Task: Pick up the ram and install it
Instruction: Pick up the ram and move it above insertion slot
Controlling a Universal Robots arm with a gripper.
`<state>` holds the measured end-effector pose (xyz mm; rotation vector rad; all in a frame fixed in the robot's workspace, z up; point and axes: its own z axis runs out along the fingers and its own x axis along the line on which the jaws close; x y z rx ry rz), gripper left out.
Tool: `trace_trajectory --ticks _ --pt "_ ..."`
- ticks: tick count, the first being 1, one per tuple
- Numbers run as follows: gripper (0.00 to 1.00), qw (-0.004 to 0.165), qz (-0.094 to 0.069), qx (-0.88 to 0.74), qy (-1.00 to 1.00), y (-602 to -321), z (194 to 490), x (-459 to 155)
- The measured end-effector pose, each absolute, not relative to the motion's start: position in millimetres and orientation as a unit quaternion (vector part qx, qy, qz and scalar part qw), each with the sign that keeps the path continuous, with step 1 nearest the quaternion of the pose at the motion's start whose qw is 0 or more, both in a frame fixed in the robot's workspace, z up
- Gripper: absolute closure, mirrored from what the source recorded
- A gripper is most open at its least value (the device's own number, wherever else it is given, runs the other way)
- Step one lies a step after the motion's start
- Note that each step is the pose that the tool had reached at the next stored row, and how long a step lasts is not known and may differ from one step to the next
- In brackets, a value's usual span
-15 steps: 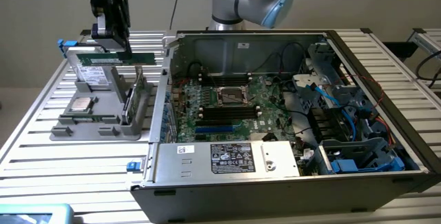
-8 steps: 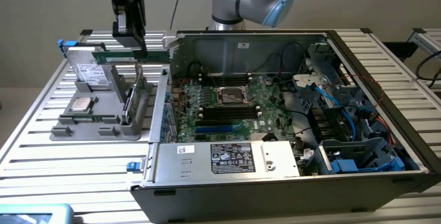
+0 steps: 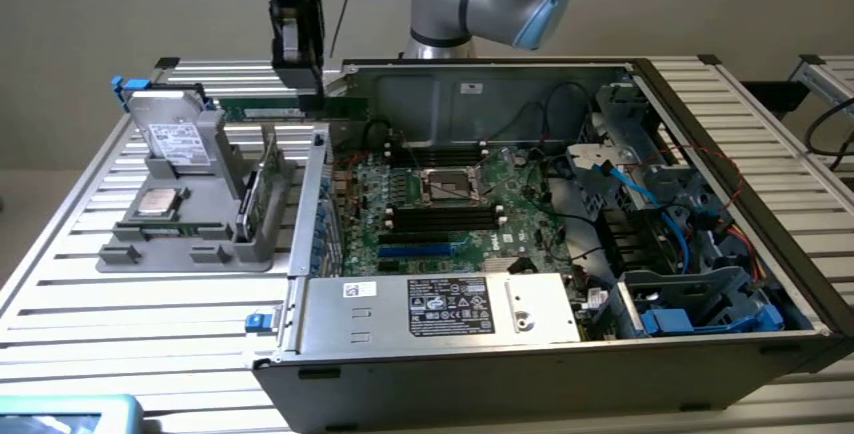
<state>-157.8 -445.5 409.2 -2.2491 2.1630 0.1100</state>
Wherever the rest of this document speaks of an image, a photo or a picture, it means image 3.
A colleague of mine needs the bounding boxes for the green RAM stick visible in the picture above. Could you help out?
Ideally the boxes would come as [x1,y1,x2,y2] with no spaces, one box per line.
[219,95,373,124]
[116,223,226,236]

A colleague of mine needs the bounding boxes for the black RAM slot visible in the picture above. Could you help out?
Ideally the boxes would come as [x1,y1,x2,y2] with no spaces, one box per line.
[390,154,486,162]
[389,211,501,220]
[390,143,485,151]
[389,205,499,214]
[389,217,501,227]
[387,223,502,233]
[390,148,485,157]
[390,159,486,168]

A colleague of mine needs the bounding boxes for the silver hard disk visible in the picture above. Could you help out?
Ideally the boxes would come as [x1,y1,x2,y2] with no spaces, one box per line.
[127,91,217,169]

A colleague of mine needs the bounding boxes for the graphics card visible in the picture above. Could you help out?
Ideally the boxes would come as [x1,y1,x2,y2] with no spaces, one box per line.
[235,124,282,246]

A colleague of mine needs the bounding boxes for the silver CPU chip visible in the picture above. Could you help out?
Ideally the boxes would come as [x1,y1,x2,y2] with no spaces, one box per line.
[132,187,185,219]

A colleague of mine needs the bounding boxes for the metal CPU socket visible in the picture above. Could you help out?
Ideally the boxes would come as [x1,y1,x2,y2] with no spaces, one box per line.
[409,165,487,206]

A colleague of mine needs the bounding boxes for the long black expansion slot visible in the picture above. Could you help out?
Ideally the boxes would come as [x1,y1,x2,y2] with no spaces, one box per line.
[378,232,451,246]

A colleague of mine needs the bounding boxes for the blue expansion slot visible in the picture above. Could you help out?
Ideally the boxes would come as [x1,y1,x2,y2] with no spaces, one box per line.
[377,245,451,258]

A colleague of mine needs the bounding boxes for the grey parts rack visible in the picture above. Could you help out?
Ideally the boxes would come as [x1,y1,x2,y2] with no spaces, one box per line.
[95,103,301,275]

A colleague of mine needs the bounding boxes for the green Dell motherboard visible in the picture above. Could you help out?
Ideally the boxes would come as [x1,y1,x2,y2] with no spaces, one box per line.
[331,145,577,278]

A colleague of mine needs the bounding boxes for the grey metal disk bay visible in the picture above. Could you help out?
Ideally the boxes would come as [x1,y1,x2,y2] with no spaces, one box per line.
[565,82,673,208]

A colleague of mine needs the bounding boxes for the blue square clamp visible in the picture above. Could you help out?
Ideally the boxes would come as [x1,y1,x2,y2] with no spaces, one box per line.
[245,305,286,336]

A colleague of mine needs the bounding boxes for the silver power supply unit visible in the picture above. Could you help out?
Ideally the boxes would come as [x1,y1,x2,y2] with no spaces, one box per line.
[291,272,583,356]

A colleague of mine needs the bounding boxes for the black finned heat sink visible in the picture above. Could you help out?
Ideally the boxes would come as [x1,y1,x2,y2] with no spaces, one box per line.
[596,207,664,276]

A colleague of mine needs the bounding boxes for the open black PC case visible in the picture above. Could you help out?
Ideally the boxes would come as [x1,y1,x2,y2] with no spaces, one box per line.
[250,56,850,434]

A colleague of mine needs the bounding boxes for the black box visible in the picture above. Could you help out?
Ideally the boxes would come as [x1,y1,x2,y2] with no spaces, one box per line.
[738,80,804,116]

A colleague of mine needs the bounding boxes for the teal plastic device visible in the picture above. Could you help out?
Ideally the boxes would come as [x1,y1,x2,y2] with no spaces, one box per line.
[0,393,146,434]

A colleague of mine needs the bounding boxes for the grey disk bay blue latches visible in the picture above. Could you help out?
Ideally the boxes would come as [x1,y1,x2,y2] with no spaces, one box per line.
[617,264,786,341]

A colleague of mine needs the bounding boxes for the neighbouring slatted metal table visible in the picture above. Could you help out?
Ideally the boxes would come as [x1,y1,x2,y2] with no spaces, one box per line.
[785,53,854,116]

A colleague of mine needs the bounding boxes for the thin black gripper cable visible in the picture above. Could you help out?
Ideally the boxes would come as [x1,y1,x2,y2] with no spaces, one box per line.
[329,0,363,59]

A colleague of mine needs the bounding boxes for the blue clamp with handle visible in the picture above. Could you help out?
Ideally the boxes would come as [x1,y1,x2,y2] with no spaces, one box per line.
[108,74,151,115]

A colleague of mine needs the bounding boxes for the black looped wire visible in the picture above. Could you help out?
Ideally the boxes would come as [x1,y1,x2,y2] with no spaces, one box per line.
[489,81,597,156]

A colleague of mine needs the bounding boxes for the light blue SATA wire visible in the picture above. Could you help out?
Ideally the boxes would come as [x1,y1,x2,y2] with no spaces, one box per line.
[600,162,664,211]

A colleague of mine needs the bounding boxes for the dark blue looped wire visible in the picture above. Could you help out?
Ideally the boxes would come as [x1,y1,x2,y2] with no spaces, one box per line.
[656,205,701,276]

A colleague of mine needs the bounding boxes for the thin red wire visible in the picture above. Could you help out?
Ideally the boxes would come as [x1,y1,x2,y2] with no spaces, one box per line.
[657,145,748,216]

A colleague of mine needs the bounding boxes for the thick black cable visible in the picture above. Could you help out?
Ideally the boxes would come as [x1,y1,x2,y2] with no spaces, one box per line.
[802,95,854,173]

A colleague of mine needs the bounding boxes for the red yellow wire bundle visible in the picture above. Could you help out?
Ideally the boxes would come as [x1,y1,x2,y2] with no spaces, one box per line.
[726,225,770,291]

